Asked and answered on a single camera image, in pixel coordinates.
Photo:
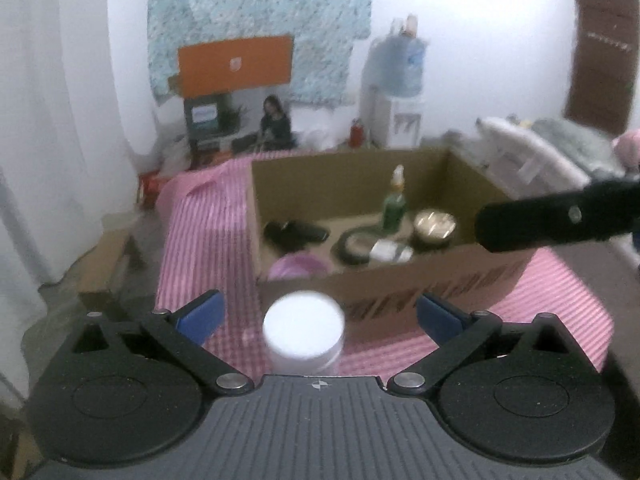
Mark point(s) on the white cube charger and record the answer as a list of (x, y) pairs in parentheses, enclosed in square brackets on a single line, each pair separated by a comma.
[(390, 251)]

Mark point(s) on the pink checkered cloth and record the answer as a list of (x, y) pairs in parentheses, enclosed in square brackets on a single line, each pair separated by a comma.
[(200, 240)]

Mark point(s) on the white curtain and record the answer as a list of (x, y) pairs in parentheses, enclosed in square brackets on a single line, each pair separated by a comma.
[(60, 160)]

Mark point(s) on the red box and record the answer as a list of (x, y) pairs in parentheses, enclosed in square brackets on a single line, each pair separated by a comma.
[(152, 187)]

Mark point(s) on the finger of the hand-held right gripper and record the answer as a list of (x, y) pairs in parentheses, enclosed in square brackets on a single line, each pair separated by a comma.
[(540, 220)]

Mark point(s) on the white plastic bag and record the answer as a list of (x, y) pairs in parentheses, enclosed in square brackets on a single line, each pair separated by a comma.
[(172, 155)]

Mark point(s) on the grey blanket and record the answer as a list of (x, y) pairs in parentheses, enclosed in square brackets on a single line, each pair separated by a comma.
[(575, 140)]

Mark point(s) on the floral wall cloth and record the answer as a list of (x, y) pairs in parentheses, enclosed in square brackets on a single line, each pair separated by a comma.
[(250, 0)]

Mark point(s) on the black oval case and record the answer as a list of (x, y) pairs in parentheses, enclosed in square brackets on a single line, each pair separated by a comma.
[(276, 234)]

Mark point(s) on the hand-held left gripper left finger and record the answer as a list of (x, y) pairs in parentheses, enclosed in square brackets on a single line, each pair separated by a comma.
[(202, 312)]

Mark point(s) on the printed carton with figure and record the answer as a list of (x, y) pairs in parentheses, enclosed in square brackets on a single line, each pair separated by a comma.
[(235, 125)]

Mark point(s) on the dark jar with gold lid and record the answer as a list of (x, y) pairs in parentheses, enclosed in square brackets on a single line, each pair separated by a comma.
[(434, 225)]

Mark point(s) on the orange sign board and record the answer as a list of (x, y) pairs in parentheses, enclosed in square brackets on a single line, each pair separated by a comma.
[(235, 65)]

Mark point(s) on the red fire extinguisher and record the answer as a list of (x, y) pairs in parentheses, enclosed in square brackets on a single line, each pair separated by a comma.
[(357, 135)]

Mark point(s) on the black glossy tube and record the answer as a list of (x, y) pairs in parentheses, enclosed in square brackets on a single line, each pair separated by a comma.
[(312, 233)]

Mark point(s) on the black tape roll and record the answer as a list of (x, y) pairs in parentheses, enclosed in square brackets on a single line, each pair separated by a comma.
[(342, 250)]

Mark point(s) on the green dropper bottle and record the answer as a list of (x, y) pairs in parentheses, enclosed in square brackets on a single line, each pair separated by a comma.
[(394, 210)]

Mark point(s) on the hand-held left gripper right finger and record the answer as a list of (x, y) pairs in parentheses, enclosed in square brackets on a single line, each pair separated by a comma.
[(440, 315)]

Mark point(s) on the white fluffy blanket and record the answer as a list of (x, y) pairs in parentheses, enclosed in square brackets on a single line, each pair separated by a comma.
[(530, 155)]

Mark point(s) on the brown cardboard box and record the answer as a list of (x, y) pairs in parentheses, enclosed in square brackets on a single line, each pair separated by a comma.
[(450, 270)]

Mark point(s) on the white plastic bottle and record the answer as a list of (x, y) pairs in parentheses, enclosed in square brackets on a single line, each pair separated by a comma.
[(302, 327)]

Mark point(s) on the brown wooden door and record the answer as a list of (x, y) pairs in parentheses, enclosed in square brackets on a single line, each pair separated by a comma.
[(602, 60)]

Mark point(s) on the purple plastic lid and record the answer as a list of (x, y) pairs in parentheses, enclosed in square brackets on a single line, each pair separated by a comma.
[(297, 266)]

